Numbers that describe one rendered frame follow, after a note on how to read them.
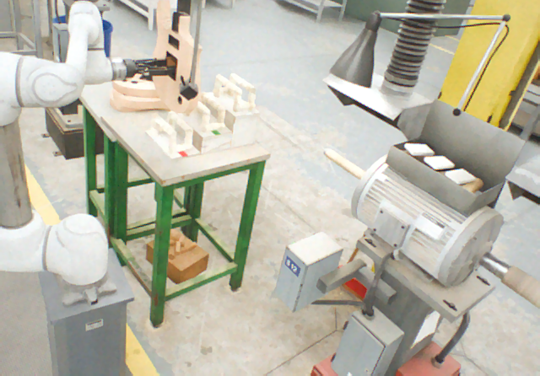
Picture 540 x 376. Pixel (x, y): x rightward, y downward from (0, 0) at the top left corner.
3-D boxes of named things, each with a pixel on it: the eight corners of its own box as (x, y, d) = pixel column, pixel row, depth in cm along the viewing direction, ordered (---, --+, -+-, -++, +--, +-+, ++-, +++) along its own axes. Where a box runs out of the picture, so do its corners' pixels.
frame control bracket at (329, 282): (364, 273, 152) (367, 264, 150) (324, 295, 140) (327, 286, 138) (355, 265, 154) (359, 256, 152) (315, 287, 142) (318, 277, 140)
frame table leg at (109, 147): (117, 261, 273) (119, 125, 227) (108, 264, 270) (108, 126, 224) (114, 255, 277) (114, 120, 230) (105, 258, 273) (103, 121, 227)
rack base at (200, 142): (230, 148, 220) (233, 131, 215) (201, 155, 210) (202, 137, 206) (201, 123, 237) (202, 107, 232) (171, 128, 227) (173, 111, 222)
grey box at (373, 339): (379, 386, 156) (438, 266, 128) (359, 402, 150) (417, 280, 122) (347, 353, 165) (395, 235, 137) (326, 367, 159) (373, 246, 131)
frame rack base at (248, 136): (255, 143, 229) (261, 112, 220) (229, 149, 220) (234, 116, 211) (224, 120, 246) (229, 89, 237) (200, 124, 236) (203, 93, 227)
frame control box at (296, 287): (366, 329, 150) (391, 271, 136) (320, 360, 137) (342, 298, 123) (314, 281, 164) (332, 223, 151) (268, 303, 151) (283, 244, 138)
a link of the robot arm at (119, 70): (112, 85, 177) (127, 83, 181) (113, 62, 173) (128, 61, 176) (104, 76, 183) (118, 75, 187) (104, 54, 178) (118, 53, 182)
